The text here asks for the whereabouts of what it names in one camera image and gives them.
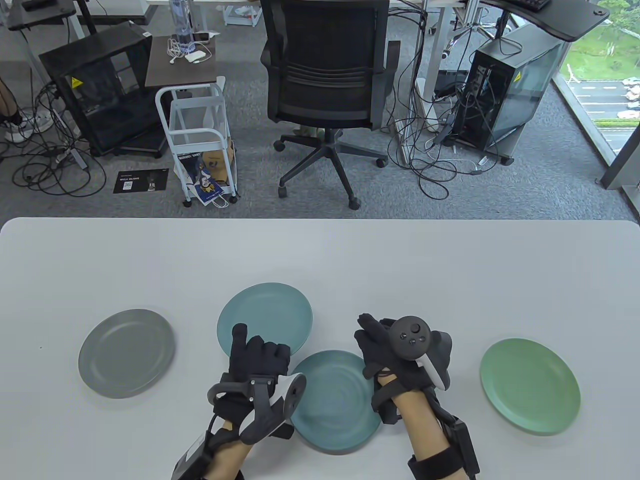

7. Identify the person's left hand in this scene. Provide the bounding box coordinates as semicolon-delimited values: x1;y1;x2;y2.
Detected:
214;323;293;426

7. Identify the person's right hand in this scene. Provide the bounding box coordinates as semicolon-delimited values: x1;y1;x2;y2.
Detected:
354;313;433;397

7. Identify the teal plate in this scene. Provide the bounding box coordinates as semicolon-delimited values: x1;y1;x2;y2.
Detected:
287;350;385;455
217;283;314;358

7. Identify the grey plate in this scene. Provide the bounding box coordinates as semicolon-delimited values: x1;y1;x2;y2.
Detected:
78;309;176;399

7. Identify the green plate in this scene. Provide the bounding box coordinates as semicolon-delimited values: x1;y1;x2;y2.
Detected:
480;338;582;436

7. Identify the person's left forearm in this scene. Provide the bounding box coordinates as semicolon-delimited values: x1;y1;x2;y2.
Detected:
205;420;256;480

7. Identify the person's right forearm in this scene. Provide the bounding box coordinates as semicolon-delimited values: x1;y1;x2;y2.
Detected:
395;390;463;480

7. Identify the black forearm electronics box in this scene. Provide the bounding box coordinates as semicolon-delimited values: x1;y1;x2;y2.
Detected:
171;432;221;480
440;420;482;478

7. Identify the grey tracking controller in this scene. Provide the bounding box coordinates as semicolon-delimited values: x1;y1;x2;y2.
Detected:
391;315;453;392
206;372;307;446

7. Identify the blue printed bag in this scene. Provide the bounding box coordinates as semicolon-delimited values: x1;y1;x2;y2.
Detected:
176;150;230;207

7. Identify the brown paper bag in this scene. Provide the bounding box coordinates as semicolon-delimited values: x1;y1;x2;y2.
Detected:
201;141;236;187

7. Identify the black leaflet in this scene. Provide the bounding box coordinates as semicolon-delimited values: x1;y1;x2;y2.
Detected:
113;169;170;195

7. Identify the white rolling cart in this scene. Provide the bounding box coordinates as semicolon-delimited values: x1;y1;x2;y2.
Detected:
154;82;240;208

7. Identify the grey power strip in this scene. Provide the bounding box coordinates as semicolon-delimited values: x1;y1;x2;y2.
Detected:
54;147;90;172

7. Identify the black computer tower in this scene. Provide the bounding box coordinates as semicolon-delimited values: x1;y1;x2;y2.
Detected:
451;24;572;167

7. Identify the black office chair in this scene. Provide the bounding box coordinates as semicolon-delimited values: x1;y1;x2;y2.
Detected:
260;0;402;211

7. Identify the brown side table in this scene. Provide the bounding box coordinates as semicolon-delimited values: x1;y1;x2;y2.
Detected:
144;34;226;91

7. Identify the black glass computer case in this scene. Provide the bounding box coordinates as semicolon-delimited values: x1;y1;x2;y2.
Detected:
39;22;168;159

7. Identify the clear water bottle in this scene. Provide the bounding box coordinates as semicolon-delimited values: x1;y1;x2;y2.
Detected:
168;0;195;54

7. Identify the black keyboard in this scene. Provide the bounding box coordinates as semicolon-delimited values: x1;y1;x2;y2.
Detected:
509;0;553;14

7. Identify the black curved desk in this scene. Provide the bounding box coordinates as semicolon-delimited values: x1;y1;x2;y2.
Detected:
479;0;612;43

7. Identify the black rectangular desk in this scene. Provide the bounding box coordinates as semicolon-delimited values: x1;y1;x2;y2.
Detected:
7;0;80;32

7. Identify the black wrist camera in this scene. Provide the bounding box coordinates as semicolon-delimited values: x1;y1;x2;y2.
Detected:
371;385;401;425

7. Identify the black forearm strap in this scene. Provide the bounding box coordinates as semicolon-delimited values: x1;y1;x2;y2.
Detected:
407;447;468;480

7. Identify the tangle of black cables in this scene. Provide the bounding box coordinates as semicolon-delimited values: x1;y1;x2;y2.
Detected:
0;60;108;198
387;10;501;201

